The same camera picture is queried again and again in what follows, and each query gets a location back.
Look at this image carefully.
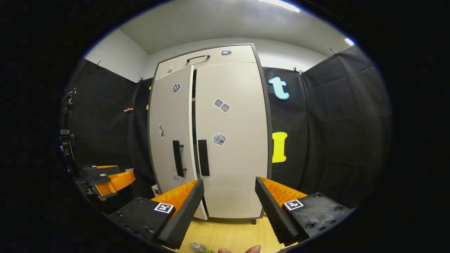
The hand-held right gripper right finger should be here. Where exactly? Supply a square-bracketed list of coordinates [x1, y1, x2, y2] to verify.
[255, 176, 353, 246]

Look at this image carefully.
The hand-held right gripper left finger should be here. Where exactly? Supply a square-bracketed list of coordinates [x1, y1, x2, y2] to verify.
[107, 179, 205, 250]

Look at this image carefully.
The clear bottle with green label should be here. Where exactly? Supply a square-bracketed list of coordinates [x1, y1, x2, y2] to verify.
[190, 242, 216, 253]

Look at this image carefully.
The white cabinet door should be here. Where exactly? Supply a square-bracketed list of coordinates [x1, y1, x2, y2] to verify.
[194, 62, 269, 219]
[148, 65, 208, 221]

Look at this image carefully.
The grey and white cabinet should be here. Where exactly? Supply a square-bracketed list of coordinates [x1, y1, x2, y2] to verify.
[147, 43, 274, 225]

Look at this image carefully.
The white cabinet drawer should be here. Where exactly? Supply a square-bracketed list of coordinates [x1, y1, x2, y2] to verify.
[154, 45, 258, 81]

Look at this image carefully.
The metal stand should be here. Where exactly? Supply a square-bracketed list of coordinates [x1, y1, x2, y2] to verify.
[59, 89, 76, 158]

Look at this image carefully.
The long ceiling light panel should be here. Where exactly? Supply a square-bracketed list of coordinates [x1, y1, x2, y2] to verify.
[258, 0, 301, 14]

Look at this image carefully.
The black door handle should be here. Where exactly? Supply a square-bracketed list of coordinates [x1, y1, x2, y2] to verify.
[197, 139, 211, 177]
[172, 140, 187, 177]

